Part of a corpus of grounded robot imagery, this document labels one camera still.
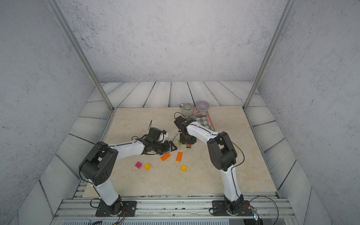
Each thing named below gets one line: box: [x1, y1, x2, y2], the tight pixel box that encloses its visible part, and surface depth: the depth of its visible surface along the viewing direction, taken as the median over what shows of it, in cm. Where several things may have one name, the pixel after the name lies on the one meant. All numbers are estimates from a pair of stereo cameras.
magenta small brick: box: [135, 161, 143, 170], surface depth 89 cm
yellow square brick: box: [180, 165, 188, 173], surface depth 89 cm
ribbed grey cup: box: [179, 103, 194, 117], surface depth 113 cm
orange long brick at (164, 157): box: [160, 152, 172, 162], surface depth 93 cm
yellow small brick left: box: [143, 163, 152, 171], surface depth 91 cm
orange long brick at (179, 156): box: [176, 151, 184, 163], surface depth 94 cm
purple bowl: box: [195, 100, 210, 113], surface depth 118 cm
